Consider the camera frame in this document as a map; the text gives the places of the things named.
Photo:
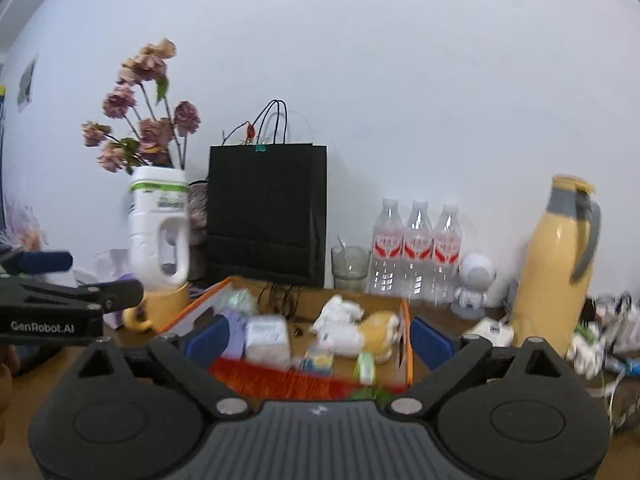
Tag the black paper bag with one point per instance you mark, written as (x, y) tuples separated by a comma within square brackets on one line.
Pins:
[(266, 205)]

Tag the yellow thermos jug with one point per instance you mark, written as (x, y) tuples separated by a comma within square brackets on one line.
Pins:
[(557, 270)]

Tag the yellow white plush toy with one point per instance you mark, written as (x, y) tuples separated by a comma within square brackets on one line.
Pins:
[(377, 334)]

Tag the white power bank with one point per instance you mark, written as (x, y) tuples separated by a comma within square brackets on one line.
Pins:
[(499, 333)]

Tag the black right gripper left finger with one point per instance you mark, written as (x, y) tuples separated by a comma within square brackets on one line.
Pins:
[(168, 377)]

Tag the white robot speaker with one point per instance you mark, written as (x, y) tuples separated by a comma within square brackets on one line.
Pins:
[(476, 274)]

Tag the purple cloth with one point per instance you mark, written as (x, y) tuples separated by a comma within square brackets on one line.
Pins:
[(237, 322)]

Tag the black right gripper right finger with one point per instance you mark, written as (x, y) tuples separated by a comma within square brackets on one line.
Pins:
[(469, 366)]

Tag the left water bottle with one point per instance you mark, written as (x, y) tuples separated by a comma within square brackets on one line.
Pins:
[(386, 250)]

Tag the water bottle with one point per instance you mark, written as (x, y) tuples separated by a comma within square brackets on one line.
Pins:
[(416, 249), (447, 240), (386, 250)]

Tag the green tissue pack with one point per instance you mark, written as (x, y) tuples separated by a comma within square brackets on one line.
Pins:
[(364, 371)]

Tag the white tissue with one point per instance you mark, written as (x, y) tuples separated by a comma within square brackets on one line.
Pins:
[(338, 310)]

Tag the red cardboard box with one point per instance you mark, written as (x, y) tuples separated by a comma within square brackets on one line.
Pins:
[(301, 306)]

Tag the white detergent jug vase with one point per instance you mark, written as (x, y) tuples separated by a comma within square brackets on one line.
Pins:
[(159, 212)]

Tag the yellow mug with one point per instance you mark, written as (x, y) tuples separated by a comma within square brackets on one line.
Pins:
[(157, 309)]

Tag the green mesh ball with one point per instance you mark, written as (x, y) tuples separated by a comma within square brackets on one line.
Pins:
[(238, 300)]

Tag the dried pink flowers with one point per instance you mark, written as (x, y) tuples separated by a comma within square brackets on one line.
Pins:
[(158, 134)]

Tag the middle water bottle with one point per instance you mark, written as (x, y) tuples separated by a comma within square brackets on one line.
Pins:
[(416, 249)]

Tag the right water bottle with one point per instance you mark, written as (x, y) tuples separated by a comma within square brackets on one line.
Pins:
[(447, 240)]

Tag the grey fuzzy pouch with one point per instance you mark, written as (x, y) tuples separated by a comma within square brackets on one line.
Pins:
[(197, 209)]

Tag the white cotton swab box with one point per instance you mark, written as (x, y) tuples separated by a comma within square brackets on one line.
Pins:
[(266, 341)]

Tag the glass cup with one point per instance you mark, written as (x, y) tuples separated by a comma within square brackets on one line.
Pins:
[(350, 267)]

